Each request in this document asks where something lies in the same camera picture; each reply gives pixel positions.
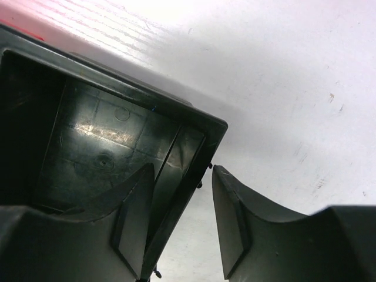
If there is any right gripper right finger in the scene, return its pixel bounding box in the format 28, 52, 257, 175
212, 166, 375, 281

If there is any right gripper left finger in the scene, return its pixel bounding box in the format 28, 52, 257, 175
1, 163, 155, 281

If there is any black plastic bin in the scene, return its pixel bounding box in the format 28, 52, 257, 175
1, 25, 228, 281

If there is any red plastic bin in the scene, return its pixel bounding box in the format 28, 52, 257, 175
22, 33, 44, 42

